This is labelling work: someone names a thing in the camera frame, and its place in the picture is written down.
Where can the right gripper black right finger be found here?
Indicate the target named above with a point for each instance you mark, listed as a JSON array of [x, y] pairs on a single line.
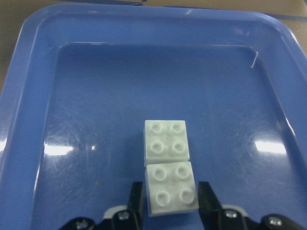
[[215, 216]]

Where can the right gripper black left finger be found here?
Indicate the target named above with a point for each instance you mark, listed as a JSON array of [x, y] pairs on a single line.
[[129, 217]]

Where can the white toy block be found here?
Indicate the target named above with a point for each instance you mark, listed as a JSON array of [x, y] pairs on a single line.
[[165, 141], [170, 188]]

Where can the blue plastic tray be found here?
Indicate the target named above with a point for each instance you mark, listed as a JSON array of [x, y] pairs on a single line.
[[84, 78]]

